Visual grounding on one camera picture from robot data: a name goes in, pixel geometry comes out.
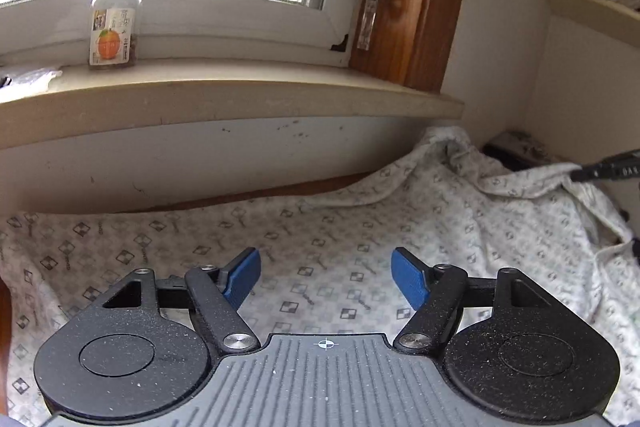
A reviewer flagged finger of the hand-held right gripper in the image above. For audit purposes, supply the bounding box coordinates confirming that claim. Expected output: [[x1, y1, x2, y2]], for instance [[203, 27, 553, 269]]
[[570, 153, 640, 182]]

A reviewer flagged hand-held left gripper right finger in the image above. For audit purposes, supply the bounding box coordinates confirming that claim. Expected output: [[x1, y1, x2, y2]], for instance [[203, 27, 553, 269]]
[[392, 248, 548, 354]]

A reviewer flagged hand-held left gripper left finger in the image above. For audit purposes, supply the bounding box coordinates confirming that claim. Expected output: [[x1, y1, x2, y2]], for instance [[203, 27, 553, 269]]
[[102, 248, 262, 354]]

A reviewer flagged white patterned pajama garment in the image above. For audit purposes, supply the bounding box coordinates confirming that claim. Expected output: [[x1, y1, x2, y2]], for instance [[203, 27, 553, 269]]
[[0, 124, 640, 427]]

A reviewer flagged grey printed folded shirt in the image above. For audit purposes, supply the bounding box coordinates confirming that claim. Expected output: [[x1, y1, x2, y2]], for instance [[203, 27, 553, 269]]
[[482, 130, 576, 168]]

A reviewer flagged beige window sill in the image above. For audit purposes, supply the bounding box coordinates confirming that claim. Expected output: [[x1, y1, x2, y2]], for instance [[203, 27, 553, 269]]
[[0, 57, 465, 150]]

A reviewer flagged clear bottle with orange label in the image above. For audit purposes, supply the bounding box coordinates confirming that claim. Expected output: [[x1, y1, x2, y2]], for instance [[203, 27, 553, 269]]
[[89, 0, 143, 71]]

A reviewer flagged clear plastic bag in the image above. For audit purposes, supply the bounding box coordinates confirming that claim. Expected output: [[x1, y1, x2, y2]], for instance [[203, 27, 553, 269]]
[[0, 66, 63, 90]]

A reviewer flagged clear plastic blind cord pull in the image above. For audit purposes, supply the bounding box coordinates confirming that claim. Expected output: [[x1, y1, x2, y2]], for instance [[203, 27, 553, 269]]
[[356, 0, 378, 51]]

